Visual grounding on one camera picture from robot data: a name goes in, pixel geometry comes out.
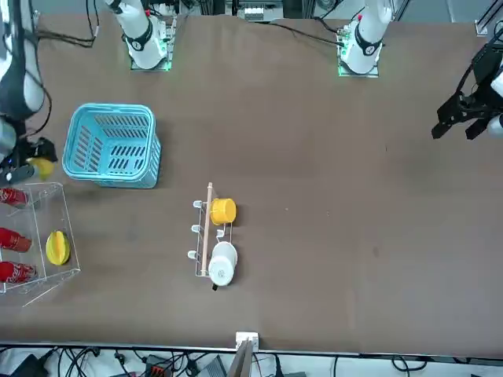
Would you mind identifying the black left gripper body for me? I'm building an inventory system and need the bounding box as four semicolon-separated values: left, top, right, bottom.
455;84;496;121

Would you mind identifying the wooden rod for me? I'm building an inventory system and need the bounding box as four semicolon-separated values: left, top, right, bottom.
200;181;214;276

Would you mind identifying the aluminium corner profile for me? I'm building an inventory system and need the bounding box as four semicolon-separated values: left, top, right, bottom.
474;0;503;37

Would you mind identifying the light blue plastic basket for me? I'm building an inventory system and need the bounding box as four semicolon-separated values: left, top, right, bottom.
61;103;163;189

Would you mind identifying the grey power adapter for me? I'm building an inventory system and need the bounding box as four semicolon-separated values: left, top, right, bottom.
200;355;228;377

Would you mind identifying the black power strip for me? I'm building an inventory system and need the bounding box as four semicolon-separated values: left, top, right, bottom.
143;355;178;377

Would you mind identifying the white wire cup rack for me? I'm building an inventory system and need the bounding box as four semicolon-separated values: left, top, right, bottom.
187;199;237;280

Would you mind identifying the clear acrylic rack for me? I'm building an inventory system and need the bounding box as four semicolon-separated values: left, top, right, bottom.
0;181;83;308

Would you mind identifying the yellow cup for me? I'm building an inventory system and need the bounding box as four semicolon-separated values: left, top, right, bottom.
210;198;238;227

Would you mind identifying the red drink bottle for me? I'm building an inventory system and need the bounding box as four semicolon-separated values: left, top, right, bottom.
0;226;32;251
0;187;29;208
0;261;39;284

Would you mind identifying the yellow-green star fruit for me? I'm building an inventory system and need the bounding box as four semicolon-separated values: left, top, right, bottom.
45;230;72;266

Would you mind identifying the black left base cable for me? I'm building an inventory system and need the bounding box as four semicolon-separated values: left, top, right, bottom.
251;19;347;46

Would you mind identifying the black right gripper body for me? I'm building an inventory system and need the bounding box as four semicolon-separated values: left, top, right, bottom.
0;143;28;185

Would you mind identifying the aluminium frame post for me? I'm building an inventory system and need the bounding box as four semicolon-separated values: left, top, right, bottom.
227;331;260;377

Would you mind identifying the white cup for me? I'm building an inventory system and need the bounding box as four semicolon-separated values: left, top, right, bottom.
207;240;239;287

